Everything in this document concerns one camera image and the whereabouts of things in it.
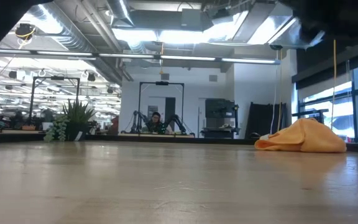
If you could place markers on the orange microfiber towel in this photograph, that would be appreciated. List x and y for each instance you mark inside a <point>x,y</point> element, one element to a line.
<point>309,137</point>

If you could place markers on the black background robot arm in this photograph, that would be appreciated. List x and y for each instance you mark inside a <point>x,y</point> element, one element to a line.
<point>138,119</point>
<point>177,121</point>

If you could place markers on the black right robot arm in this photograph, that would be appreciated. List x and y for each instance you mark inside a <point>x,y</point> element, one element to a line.
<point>337,15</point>

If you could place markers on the person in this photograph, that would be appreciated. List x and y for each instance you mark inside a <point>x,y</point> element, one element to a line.
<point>155,119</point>

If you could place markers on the black equipment cart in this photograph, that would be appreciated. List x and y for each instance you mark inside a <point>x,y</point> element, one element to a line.
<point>219,109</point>

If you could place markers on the long ceiling light strip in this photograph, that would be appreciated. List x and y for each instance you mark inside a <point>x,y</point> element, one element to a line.
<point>185,58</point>

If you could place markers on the black leaning panel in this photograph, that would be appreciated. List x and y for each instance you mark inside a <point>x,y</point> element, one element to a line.
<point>263,119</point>

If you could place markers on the small potted green plant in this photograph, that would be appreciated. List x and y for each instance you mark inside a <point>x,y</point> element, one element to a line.
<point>76,119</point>

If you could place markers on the black background gantry frame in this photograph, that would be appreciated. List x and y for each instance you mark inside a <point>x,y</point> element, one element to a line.
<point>162,83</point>
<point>32,99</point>

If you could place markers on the silver corrugated air duct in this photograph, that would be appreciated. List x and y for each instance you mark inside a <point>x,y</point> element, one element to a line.
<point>70,40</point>

